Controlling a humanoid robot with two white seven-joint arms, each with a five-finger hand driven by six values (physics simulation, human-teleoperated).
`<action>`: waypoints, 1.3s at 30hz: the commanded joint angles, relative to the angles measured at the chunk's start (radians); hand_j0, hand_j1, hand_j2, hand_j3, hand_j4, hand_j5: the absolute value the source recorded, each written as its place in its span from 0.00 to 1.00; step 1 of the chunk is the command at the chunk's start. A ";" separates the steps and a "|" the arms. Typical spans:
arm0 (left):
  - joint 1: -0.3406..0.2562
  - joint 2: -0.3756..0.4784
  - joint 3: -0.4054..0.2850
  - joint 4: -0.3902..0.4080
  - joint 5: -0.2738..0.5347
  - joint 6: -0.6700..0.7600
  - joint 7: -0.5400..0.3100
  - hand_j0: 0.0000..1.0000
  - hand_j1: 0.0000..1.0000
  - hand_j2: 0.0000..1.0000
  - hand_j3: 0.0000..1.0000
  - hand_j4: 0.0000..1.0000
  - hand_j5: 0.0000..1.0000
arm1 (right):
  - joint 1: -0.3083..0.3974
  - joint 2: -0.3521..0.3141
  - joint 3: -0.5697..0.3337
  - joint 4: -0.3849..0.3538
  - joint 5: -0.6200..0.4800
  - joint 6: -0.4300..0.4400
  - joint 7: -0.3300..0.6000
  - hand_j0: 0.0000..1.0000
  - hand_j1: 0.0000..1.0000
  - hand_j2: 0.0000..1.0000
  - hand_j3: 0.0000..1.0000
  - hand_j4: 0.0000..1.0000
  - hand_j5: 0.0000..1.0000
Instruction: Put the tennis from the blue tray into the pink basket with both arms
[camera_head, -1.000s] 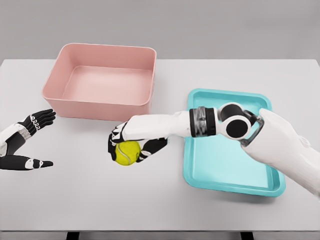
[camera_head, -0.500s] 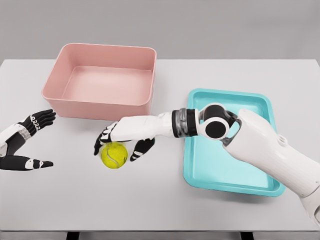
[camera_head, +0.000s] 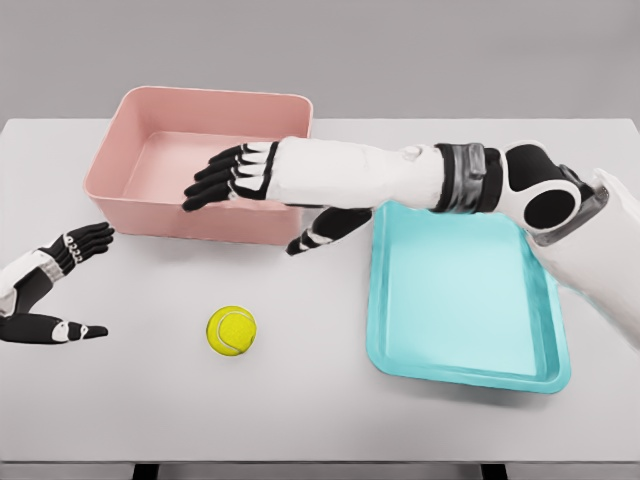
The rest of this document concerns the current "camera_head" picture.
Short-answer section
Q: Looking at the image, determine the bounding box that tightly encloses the blue plastic tray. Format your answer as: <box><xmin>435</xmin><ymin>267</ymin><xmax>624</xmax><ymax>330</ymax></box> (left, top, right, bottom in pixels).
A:
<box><xmin>365</xmin><ymin>200</ymin><xmax>572</xmax><ymax>396</ymax></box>

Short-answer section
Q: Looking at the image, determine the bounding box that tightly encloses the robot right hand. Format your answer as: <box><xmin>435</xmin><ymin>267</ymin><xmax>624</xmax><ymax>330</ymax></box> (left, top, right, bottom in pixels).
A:
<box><xmin>181</xmin><ymin>139</ymin><xmax>381</xmax><ymax>257</ymax></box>

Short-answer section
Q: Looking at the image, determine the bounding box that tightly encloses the pink plastic basket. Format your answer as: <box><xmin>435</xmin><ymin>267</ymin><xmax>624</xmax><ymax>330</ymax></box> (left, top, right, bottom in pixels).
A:
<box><xmin>82</xmin><ymin>85</ymin><xmax>315</xmax><ymax>247</ymax></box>

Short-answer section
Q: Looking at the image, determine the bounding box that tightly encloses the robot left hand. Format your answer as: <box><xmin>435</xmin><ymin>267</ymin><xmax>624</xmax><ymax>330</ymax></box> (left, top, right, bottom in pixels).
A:
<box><xmin>0</xmin><ymin>221</ymin><xmax>117</xmax><ymax>345</ymax></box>

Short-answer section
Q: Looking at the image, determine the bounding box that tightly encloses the yellow tennis ball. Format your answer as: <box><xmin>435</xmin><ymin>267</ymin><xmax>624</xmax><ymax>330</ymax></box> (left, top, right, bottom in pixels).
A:
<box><xmin>205</xmin><ymin>305</ymin><xmax>258</xmax><ymax>357</ymax></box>

